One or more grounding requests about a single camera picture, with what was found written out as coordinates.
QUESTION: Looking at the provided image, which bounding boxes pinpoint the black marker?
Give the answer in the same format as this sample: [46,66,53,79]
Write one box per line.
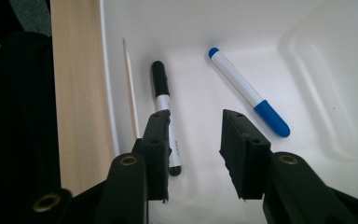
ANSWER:
[150,60,183,177]

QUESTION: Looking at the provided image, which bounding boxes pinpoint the dark blue marker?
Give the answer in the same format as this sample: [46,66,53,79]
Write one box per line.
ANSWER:
[207,47,292,139]

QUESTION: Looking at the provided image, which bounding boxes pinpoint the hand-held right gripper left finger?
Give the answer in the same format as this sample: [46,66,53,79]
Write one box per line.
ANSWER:
[94,108,172,224]

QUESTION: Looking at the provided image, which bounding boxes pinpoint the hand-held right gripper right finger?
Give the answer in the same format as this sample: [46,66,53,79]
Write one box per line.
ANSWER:
[218,108,358,224]

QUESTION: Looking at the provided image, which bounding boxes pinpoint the white plastic storage bin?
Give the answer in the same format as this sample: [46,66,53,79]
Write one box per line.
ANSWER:
[99,0,358,224]

